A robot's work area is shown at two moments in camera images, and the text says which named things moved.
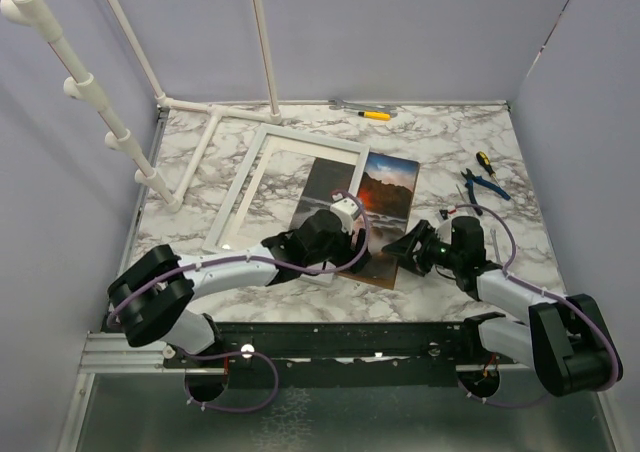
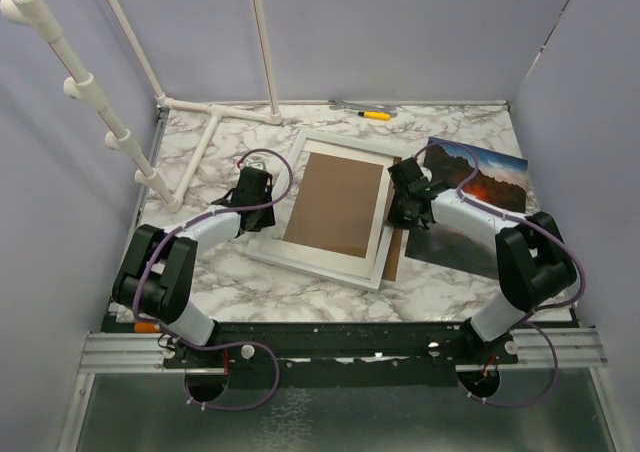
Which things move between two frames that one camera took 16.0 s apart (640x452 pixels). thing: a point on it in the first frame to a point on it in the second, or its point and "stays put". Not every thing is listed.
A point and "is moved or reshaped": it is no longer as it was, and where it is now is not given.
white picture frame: x=248 y=168 is moved or reshaped
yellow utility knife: x=375 y=115 stays put
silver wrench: x=358 y=107 stays put
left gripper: x=349 y=253 to x=267 y=220
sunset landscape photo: x=387 y=195 to x=499 y=180
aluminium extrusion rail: x=112 y=353 stays put
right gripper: x=405 y=245 to x=395 y=219
